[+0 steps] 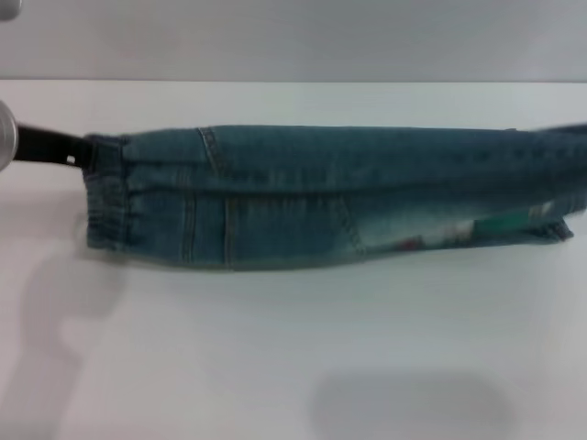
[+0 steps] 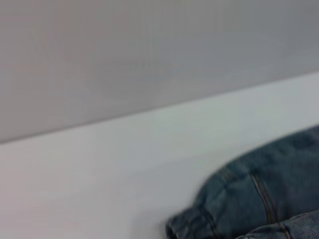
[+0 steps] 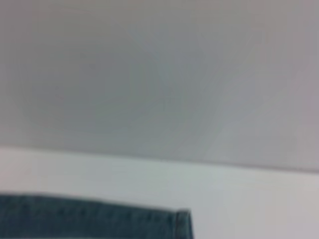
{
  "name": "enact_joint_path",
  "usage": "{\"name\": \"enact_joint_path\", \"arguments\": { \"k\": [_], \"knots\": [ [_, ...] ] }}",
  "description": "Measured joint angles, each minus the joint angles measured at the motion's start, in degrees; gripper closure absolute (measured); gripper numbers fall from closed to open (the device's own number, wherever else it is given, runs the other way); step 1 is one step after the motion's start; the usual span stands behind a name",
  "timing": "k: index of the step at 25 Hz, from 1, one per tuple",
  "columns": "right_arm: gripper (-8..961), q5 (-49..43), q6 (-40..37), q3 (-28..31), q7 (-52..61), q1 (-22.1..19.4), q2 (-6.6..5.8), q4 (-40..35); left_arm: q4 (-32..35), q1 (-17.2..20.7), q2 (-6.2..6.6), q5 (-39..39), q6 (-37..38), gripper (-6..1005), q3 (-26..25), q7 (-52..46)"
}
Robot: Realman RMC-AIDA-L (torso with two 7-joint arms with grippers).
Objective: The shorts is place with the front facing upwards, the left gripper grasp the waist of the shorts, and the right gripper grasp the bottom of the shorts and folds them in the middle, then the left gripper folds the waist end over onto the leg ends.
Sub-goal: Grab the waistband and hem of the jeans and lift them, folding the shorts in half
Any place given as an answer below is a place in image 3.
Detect blue denim shorts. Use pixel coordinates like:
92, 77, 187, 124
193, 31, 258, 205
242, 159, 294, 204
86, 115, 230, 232
0, 193, 194, 239

